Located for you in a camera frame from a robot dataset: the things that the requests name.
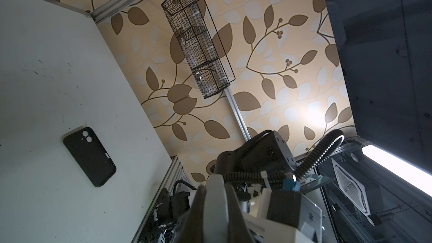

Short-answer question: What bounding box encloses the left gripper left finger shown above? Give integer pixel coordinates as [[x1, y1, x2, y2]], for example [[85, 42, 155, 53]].
[[175, 185, 206, 243]]

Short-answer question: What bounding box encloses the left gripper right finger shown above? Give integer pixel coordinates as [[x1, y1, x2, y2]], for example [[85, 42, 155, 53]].
[[225, 183, 253, 243]]

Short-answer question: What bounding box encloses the black smartphone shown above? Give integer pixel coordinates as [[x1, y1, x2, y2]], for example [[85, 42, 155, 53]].
[[203, 174, 229, 243]]

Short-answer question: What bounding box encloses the black phone case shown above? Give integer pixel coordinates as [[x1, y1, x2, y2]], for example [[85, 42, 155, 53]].
[[63, 127, 117, 187]]

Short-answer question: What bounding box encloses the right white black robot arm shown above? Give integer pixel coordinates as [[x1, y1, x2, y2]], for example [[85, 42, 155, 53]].
[[212, 129, 345, 201]]

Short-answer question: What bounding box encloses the ceiling light panel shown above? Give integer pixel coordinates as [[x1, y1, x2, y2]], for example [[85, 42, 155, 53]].
[[362, 145, 432, 196]]

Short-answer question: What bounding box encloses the grey metal cabinet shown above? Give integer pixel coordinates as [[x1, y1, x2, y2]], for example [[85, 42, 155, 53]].
[[326, 0, 432, 171]]

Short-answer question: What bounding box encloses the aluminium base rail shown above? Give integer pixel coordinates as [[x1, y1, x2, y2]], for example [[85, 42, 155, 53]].
[[132, 157, 196, 243]]

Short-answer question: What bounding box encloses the right wire basket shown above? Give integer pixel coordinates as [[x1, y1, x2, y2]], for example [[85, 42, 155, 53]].
[[162, 0, 235, 99]]

